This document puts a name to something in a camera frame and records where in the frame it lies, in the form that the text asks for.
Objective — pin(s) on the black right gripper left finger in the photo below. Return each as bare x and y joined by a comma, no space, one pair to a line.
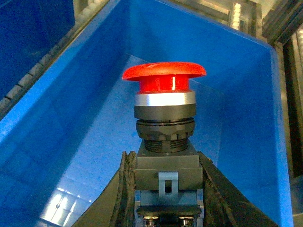
114,207

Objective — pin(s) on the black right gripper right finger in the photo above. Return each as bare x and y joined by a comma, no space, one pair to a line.
225,205

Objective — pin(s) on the red mushroom push button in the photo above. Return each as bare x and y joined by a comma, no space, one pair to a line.
168,174

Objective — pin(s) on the blue target bin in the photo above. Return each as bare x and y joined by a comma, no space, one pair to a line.
62,142

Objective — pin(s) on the blue empty middle bin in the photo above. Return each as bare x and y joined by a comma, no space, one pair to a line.
28,30

